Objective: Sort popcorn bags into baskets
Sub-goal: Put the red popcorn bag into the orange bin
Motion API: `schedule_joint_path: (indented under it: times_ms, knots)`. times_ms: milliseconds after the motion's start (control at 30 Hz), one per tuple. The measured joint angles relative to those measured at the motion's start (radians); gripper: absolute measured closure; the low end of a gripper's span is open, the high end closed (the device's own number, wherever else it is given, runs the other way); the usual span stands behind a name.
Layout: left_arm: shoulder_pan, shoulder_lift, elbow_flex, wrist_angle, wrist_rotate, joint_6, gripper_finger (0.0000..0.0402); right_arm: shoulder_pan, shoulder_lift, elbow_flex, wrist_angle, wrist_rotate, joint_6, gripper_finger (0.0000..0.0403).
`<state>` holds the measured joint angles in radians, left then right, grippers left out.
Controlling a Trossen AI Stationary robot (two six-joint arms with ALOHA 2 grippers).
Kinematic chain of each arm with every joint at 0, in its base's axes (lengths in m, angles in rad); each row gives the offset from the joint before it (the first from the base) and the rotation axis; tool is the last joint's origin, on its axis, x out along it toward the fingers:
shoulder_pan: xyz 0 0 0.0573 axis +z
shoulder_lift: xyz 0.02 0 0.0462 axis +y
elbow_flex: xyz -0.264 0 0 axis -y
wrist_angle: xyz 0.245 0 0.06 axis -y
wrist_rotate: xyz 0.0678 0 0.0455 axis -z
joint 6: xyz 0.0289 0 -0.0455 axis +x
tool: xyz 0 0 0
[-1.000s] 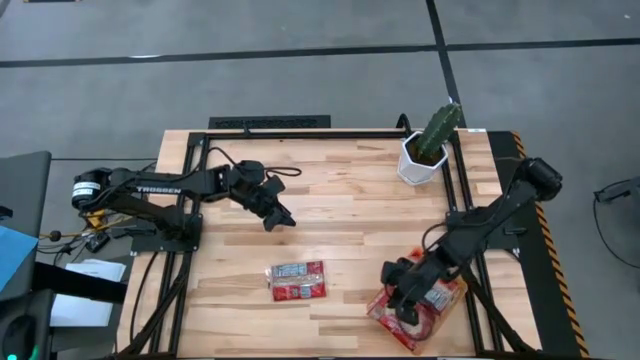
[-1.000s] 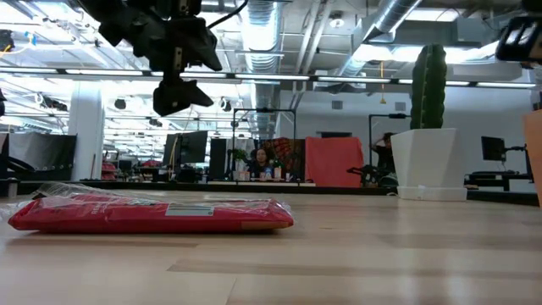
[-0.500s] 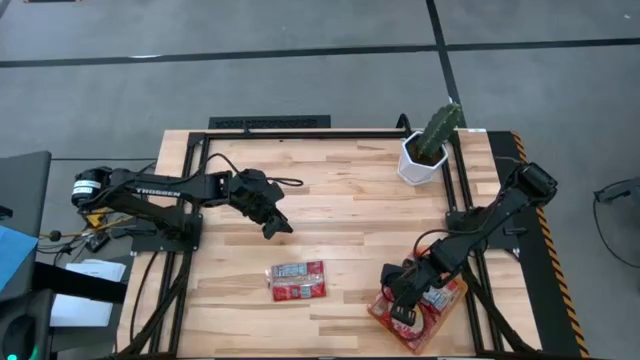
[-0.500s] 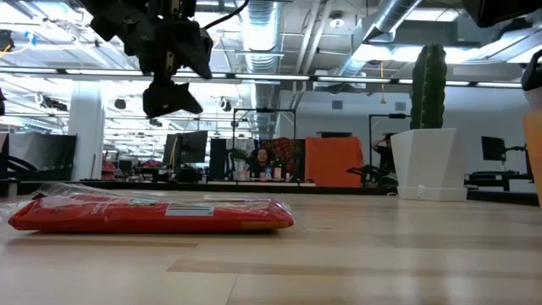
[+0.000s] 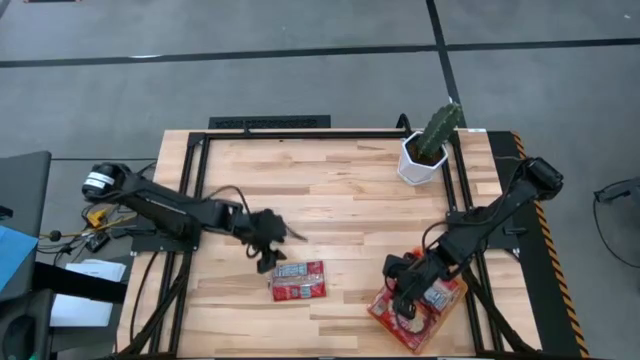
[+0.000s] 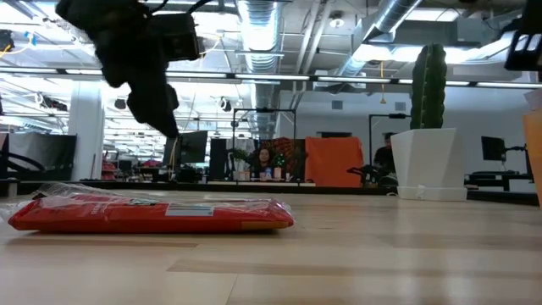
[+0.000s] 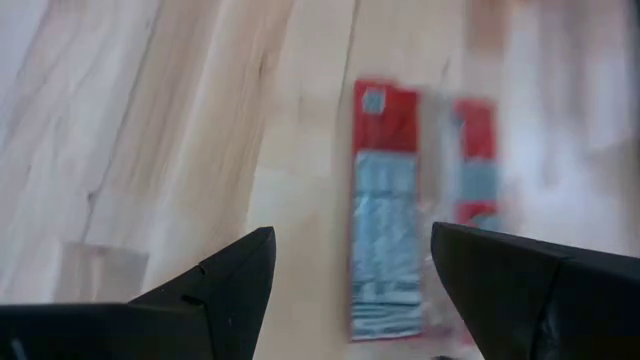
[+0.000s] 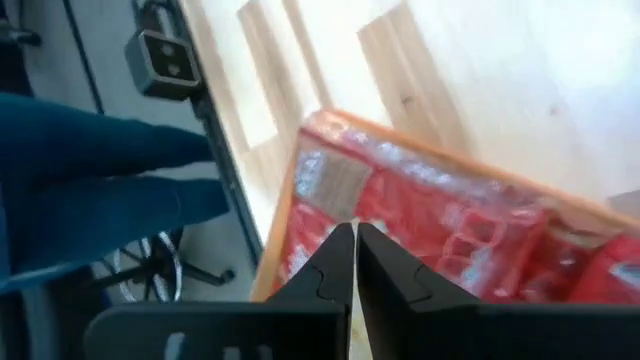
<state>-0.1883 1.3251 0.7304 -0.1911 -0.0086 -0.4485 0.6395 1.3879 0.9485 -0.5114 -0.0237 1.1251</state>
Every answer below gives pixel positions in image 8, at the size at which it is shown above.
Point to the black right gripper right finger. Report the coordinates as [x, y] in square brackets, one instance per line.
[450, 330]

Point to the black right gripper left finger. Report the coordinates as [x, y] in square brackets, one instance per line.
[300, 320]

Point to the red popcorn bag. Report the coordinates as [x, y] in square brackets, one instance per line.
[610, 275]
[325, 180]
[450, 235]

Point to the orange plastic basket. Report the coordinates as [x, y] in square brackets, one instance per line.
[270, 260]

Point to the black office chair base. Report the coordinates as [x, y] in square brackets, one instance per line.
[160, 270]

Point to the person's leg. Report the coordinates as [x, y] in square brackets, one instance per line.
[100, 140]
[100, 220]

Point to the black aluminium table frame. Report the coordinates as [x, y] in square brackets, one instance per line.
[225, 165]

